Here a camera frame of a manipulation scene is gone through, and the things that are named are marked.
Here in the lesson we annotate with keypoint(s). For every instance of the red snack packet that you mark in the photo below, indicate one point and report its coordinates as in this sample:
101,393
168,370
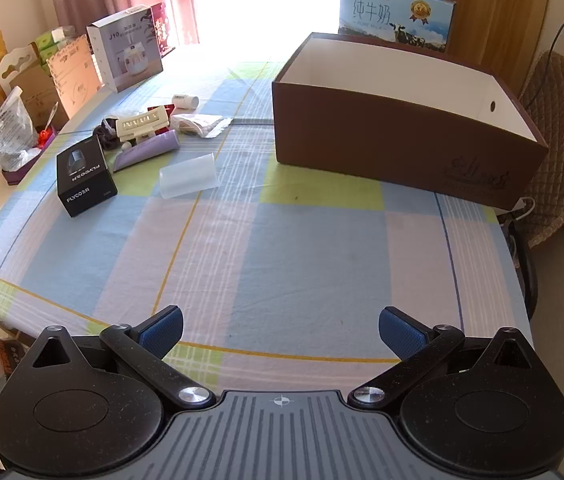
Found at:
155,108

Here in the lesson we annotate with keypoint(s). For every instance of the white pen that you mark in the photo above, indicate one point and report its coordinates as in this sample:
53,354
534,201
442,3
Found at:
52,116

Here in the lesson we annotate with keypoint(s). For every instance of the white plastic clip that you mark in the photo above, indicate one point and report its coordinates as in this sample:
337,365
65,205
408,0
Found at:
142,120

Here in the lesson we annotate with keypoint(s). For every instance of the chair with quilted brown cover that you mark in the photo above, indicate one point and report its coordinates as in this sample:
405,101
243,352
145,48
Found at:
562,125

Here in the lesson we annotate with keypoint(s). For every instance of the white humidifier box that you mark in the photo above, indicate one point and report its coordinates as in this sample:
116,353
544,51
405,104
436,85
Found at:
127,45

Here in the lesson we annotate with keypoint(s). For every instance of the green tissue packs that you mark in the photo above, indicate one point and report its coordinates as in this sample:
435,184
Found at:
52,40

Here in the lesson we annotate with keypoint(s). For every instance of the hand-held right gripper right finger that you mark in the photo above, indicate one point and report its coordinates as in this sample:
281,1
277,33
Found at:
402,332

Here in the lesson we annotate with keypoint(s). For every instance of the bag of cotton swabs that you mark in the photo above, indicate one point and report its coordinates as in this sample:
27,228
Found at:
197,124

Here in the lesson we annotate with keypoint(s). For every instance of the small red toy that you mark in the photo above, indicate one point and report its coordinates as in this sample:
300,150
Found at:
43,136

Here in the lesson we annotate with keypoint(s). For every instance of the brown cardboard storage box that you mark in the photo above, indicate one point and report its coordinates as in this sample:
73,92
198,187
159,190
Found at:
387,135

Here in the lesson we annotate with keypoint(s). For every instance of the black metal frame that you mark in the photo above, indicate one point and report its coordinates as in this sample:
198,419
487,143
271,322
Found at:
524,270

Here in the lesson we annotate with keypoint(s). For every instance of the glass balcony door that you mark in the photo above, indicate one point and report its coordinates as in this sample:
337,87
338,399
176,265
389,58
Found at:
272,0

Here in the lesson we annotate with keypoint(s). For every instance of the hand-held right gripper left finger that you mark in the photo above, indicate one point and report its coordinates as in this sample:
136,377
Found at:
162,332

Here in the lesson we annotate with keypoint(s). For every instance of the purple box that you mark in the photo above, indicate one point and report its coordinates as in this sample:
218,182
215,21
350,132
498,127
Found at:
19,172

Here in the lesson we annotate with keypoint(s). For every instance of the small white bottle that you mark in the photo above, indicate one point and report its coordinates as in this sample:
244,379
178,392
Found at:
184,102

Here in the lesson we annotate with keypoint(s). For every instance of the dark red gift box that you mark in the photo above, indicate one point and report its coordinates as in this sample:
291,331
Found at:
164,25

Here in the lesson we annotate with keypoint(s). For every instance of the purple case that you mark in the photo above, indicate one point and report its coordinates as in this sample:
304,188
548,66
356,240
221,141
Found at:
147,151

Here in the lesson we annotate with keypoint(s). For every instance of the translucent floss pick box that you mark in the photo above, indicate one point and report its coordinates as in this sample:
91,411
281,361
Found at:
189,177

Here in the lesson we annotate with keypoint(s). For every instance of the light printed flat cardboard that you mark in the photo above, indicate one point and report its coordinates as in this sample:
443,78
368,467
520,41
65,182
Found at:
73,75

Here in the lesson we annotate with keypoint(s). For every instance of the black shaver box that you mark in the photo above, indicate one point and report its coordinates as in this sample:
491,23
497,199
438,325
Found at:
84,175

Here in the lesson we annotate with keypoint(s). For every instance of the clear plastic bag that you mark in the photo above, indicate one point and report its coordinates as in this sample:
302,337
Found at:
9,130

